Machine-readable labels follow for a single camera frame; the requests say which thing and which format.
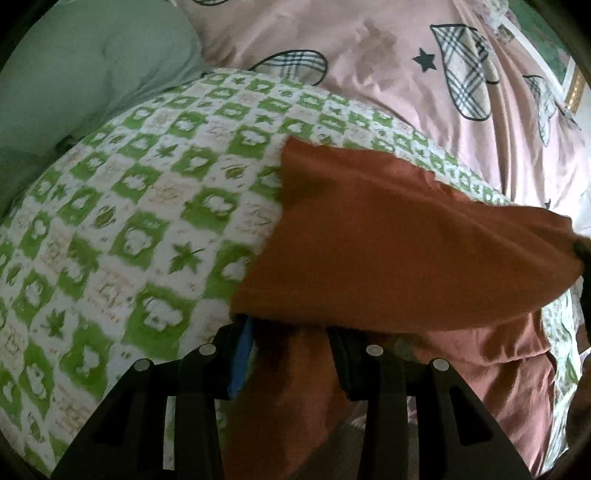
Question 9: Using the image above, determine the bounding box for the white framed headboard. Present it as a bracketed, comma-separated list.
[503, 0, 583, 114]

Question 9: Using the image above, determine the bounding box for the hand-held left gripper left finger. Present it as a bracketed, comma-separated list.
[50, 316, 256, 480]

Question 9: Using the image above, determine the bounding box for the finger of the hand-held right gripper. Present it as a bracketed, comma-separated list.
[573, 233, 591, 268]

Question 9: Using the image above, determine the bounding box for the pale green pillow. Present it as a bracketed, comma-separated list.
[0, 0, 208, 216]

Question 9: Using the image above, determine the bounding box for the rust orange small garment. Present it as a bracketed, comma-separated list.
[221, 137, 584, 480]

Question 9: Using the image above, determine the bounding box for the green checkered leaf-print blanket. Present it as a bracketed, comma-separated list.
[0, 67, 584, 479]

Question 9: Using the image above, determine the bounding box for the pink quilt with plaid hearts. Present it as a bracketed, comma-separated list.
[177, 0, 591, 232]

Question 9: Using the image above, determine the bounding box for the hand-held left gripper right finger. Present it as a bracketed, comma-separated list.
[326, 326, 533, 480]

